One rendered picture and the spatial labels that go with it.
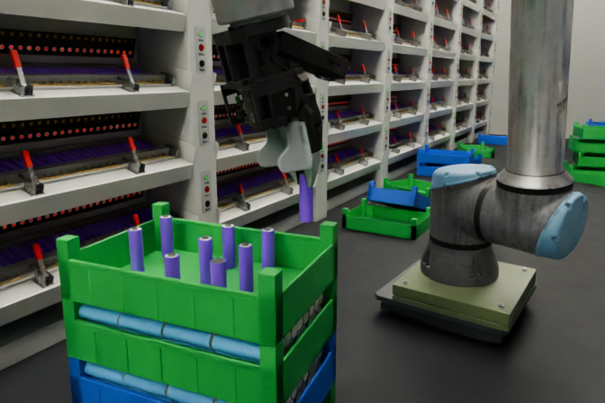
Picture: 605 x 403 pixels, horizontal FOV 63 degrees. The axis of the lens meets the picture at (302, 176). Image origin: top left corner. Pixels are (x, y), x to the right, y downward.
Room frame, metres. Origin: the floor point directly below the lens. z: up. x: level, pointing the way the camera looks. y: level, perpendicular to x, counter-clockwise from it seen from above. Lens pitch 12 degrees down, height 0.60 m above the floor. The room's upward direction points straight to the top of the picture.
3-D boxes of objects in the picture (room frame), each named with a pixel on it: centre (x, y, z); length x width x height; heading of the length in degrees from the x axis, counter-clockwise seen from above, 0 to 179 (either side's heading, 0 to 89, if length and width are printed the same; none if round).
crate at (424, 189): (2.41, -0.58, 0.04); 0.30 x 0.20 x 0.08; 34
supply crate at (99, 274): (0.62, 0.13, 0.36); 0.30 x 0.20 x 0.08; 67
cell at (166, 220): (0.72, 0.21, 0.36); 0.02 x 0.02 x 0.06
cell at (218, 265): (0.54, 0.10, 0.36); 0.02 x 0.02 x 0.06
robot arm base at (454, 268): (1.19, -0.40, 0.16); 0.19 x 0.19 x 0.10
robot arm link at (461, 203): (1.18, -0.40, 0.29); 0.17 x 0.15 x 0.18; 39
